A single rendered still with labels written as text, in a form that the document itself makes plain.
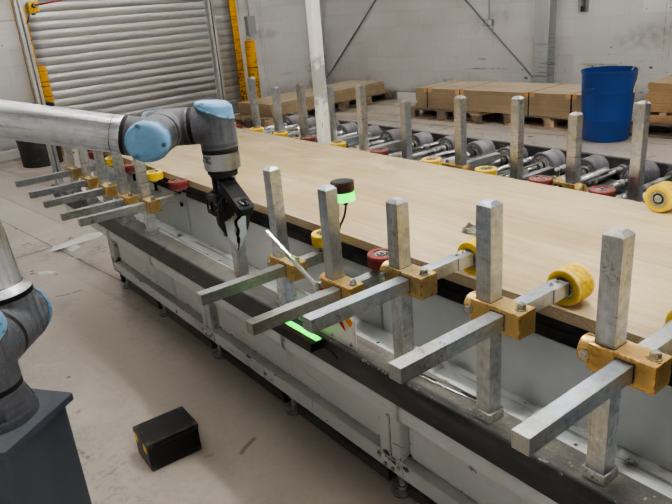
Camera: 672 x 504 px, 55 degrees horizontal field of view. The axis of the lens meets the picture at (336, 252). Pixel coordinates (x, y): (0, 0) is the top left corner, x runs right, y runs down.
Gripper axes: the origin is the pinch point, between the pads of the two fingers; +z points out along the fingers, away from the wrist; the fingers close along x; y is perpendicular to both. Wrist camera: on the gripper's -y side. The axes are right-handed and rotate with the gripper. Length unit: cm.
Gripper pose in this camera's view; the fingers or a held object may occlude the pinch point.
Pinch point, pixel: (238, 246)
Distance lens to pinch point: 168.4
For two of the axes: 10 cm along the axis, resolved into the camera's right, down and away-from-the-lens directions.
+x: -7.7, 2.8, -5.7
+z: 0.8, 9.3, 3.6
